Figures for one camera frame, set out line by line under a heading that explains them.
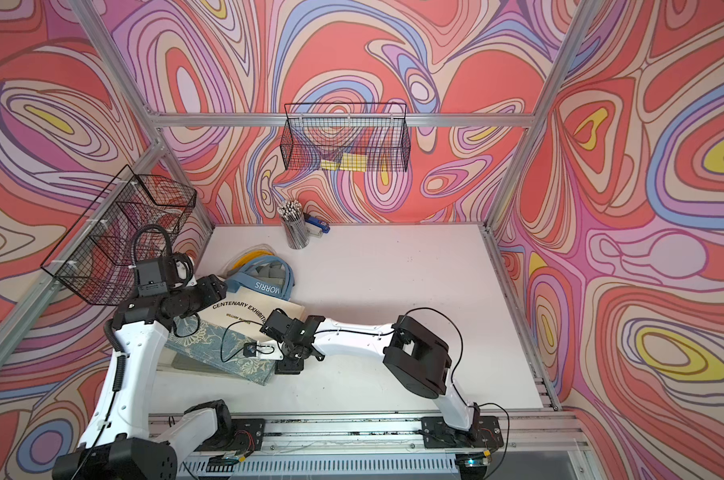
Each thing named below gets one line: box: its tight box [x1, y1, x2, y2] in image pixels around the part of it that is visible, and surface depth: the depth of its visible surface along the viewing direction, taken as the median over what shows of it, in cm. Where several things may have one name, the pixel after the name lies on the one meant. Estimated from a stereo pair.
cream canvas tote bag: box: [166, 318, 277, 385], surface depth 81 cm
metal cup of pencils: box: [278, 199, 310, 250], surface depth 106 cm
